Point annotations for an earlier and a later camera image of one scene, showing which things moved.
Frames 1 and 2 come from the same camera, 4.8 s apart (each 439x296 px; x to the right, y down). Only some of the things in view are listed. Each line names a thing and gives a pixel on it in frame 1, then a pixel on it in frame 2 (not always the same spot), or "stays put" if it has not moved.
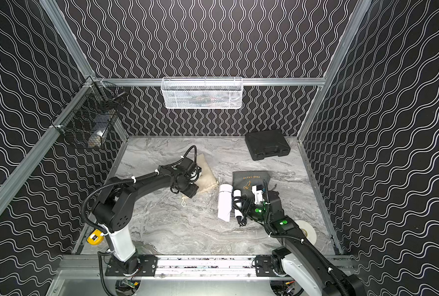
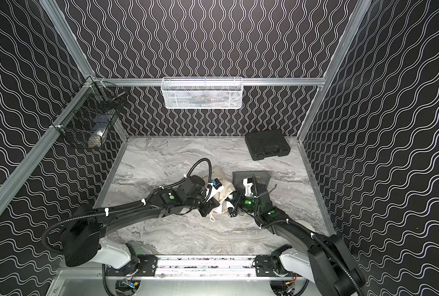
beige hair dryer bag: (208, 177) → (228, 187)
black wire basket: (88, 117) stays put
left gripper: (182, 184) → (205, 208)
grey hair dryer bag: (243, 180) stays put
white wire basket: (202, 92) stays put
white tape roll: (307, 230) stays put
